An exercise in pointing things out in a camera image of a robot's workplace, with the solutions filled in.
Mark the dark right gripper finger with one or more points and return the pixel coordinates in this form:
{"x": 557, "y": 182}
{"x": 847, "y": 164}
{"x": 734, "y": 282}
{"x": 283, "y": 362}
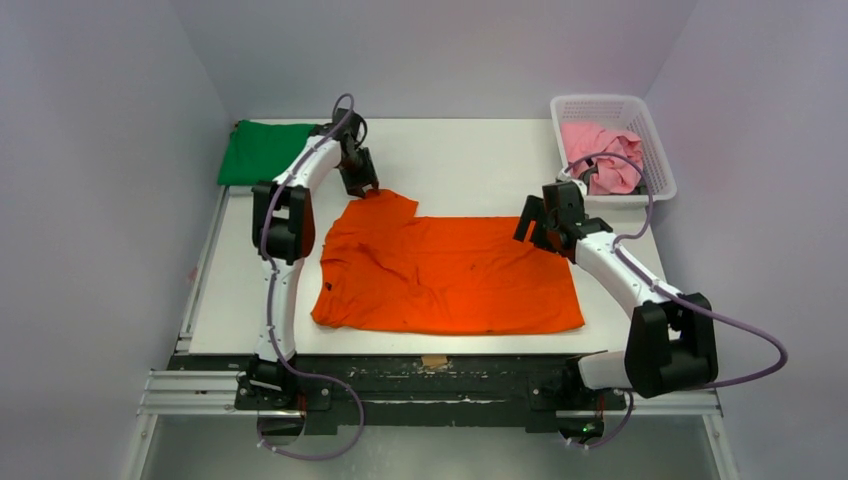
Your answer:
{"x": 532, "y": 222}
{"x": 554, "y": 243}

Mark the folded green t shirt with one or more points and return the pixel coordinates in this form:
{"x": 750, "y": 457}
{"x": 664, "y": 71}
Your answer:
{"x": 259, "y": 151}

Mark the pink t shirt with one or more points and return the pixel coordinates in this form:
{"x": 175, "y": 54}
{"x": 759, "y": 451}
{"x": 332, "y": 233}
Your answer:
{"x": 615, "y": 176}

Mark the brown tape piece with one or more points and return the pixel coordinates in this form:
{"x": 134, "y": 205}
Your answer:
{"x": 434, "y": 362}

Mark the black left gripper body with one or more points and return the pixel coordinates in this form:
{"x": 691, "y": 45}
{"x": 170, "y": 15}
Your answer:
{"x": 355, "y": 167}

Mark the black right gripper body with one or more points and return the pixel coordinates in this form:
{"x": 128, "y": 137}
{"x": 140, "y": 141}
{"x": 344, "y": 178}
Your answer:
{"x": 539, "y": 225}

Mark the aluminium front frame rail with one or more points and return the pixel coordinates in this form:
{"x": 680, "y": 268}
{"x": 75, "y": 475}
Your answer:
{"x": 215, "y": 392}

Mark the orange t shirt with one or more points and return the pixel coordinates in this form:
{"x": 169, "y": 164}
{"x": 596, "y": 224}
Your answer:
{"x": 386, "y": 268}

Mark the dark grey shirt in basket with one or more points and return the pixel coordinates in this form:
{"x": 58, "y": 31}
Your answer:
{"x": 587, "y": 180}

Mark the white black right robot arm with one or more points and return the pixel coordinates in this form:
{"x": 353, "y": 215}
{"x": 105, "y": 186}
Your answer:
{"x": 671, "y": 339}

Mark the white plastic laundry basket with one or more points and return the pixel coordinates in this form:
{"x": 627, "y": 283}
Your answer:
{"x": 625, "y": 113}

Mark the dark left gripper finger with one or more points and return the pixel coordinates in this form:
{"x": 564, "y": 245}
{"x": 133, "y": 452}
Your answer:
{"x": 372, "y": 186}
{"x": 355, "y": 187}

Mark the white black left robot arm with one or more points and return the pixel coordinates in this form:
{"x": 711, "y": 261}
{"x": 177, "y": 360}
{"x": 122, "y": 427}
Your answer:
{"x": 284, "y": 234}

